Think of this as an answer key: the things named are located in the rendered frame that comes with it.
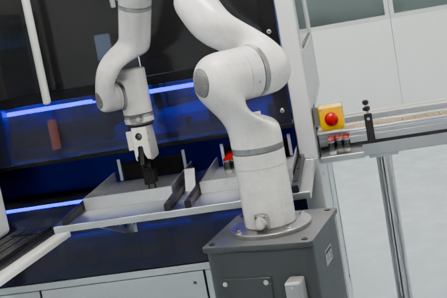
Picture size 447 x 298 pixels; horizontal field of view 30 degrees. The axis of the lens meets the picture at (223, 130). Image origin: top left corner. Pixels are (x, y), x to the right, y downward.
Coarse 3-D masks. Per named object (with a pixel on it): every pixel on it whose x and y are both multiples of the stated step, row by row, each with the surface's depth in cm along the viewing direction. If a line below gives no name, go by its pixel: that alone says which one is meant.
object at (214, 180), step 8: (296, 152) 252; (216, 160) 262; (288, 160) 255; (296, 160) 247; (208, 168) 248; (216, 168) 260; (288, 168) 244; (208, 176) 244; (216, 176) 251; (224, 176) 249; (232, 176) 247; (200, 184) 232; (208, 184) 231; (216, 184) 231; (224, 184) 231; (232, 184) 230; (208, 192) 232
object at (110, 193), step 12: (108, 180) 262; (132, 180) 268; (168, 180) 258; (180, 180) 245; (96, 192) 249; (108, 192) 256; (120, 192) 253; (132, 192) 235; (144, 192) 234; (156, 192) 234; (168, 192) 233; (84, 204) 237; (96, 204) 237; (108, 204) 236; (120, 204) 236
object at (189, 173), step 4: (188, 168) 241; (192, 168) 241; (184, 172) 241; (188, 172) 240; (192, 172) 240; (188, 176) 240; (192, 176) 240; (188, 180) 239; (192, 180) 239; (188, 184) 239; (192, 184) 239; (188, 188) 238; (192, 188) 238; (188, 192) 236; (184, 196) 232; (180, 200) 228
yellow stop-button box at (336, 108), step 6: (336, 102) 254; (318, 108) 249; (324, 108) 249; (330, 108) 249; (336, 108) 248; (342, 108) 248; (324, 114) 249; (342, 114) 248; (324, 120) 249; (342, 120) 249; (324, 126) 250; (330, 126) 250; (336, 126) 249; (342, 126) 249
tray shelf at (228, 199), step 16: (304, 176) 231; (224, 192) 229; (304, 192) 214; (112, 208) 234; (128, 208) 231; (144, 208) 227; (160, 208) 224; (176, 208) 220; (192, 208) 218; (208, 208) 218; (224, 208) 217; (80, 224) 223; (96, 224) 223; (112, 224) 222
